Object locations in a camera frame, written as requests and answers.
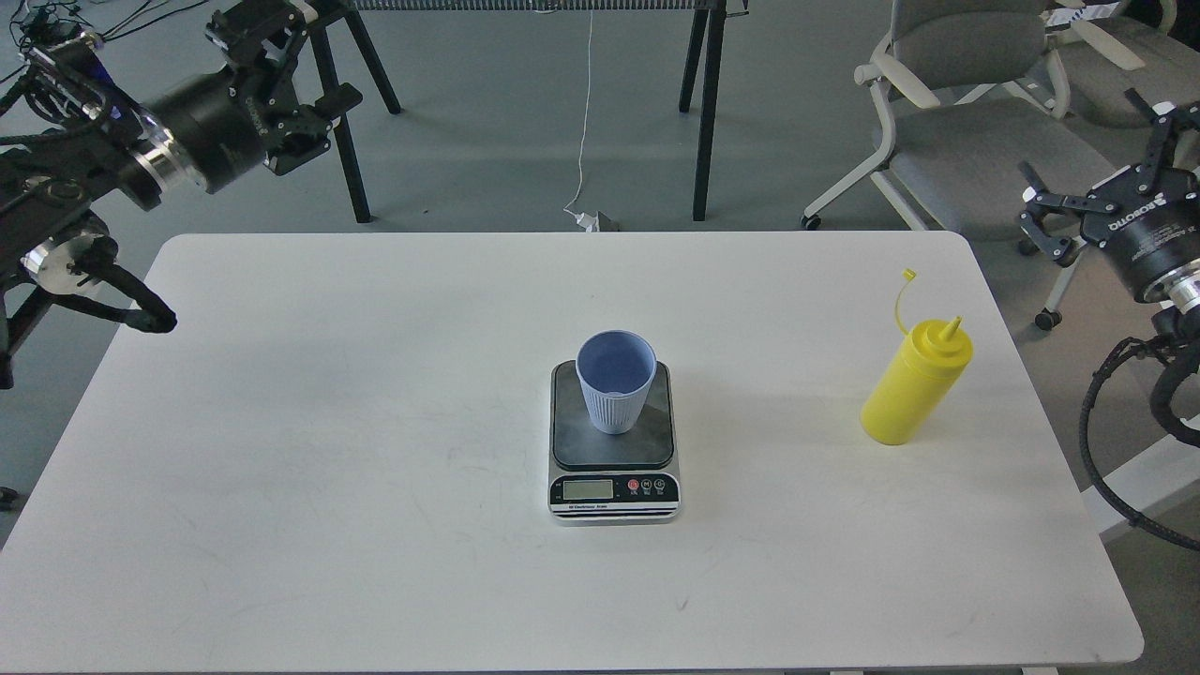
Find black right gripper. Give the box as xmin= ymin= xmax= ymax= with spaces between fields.
xmin=1016 ymin=88 xmax=1199 ymax=305

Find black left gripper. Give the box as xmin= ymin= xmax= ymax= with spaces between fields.
xmin=145 ymin=1 xmax=364 ymax=195

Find yellow squeeze bottle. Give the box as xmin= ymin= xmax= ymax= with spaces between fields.
xmin=859 ymin=268 xmax=973 ymax=446

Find blue ribbed plastic cup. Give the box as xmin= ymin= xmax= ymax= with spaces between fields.
xmin=576 ymin=330 xmax=656 ymax=435

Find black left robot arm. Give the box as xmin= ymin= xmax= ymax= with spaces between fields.
xmin=1 ymin=1 xmax=382 ymax=389

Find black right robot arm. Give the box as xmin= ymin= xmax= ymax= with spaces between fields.
xmin=1016 ymin=88 xmax=1199 ymax=550

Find black digital kitchen scale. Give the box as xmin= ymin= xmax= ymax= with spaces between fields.
xmin=547 ymin=362 xmax=683 ymax=525

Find grey office chair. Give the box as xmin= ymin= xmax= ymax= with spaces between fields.
xmin=1044 ymin=1 xmax=1199 ymax=129
xmin=800 ymin=0 xmax=1128 ymax=331

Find black leg metal table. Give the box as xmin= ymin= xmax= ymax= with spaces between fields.
xmin=253 ymin=0 xmax=751 ymax=225

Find black cables on floor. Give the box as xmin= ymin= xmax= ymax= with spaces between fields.
xmin=0 ymin=0 xmax=208 ymax=85

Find white power cable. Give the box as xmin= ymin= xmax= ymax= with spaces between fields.
xmin=562 ymin=7 xmax=610 ymax=232

